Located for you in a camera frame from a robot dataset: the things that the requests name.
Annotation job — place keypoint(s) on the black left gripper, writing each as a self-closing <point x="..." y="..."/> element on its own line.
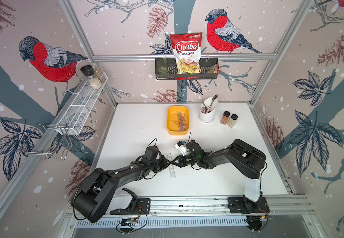
<point x="165" y="163"/>

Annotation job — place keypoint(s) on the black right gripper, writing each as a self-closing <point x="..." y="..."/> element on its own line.
<point x="180" y="160"/>

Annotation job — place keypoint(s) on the short clear grey ruler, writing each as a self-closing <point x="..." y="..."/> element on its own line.
<point x="171" y="167"/>

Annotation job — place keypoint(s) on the yellow plastic storage box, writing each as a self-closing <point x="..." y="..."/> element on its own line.
<point x="172" y="119"/>

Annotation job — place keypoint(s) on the pink straight stencil ruler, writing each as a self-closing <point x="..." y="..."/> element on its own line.
<point x="182" y="121"/>

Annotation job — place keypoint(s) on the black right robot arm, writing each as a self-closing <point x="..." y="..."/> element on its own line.
<point x="249" y="161"/>

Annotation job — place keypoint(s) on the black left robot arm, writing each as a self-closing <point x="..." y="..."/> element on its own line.
<point x="94" y="195"/>

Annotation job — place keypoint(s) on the white utensil holder cup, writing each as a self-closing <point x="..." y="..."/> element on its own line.
<point x="208" y="117"/>

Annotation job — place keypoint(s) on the brown spice jar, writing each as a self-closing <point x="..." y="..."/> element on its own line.
<point x="225" y="117"/>

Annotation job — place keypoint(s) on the pale spice jar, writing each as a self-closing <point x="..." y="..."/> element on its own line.
<point x="232" y="120"/>

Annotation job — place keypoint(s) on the metal fork in cup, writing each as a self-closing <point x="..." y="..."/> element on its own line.
<point x="208" y="108"/>

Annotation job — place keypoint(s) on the red cassava chips bag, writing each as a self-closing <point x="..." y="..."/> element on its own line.
<point x="187" y="51"/>

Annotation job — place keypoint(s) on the black lid jar on shelf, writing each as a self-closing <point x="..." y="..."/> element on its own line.
<point x="87" y="71"/>

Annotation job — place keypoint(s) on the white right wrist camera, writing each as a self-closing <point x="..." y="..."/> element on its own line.
<point x="181" y="146"/>

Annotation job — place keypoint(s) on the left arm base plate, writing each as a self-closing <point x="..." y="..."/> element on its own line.
<point x="126" y="202"/>

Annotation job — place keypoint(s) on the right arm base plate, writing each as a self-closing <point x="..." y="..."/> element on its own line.
<point x="243" y="205"/>

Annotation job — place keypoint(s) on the black wire wall basket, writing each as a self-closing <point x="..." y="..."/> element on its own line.
<point x="169" y="69"/>

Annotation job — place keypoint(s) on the white wire wall shelf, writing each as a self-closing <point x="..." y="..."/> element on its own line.
<point x="77" y="109"/>

